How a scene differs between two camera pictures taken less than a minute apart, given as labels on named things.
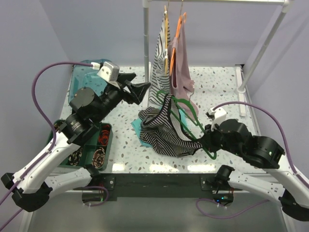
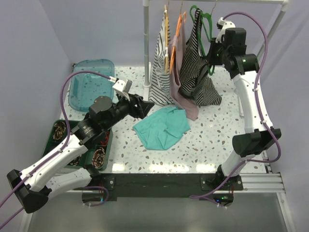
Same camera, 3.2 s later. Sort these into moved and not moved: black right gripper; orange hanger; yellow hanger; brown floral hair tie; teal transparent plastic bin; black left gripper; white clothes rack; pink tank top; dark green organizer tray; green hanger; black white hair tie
Moved: green hanger; black right gripper; black left gripper
Not moved: dark green organizer tray; white clothes rack; pink tank top; black white hair tie; brown floral hair tie; teal transparent plastic bin; orange hanger; yellow hanger
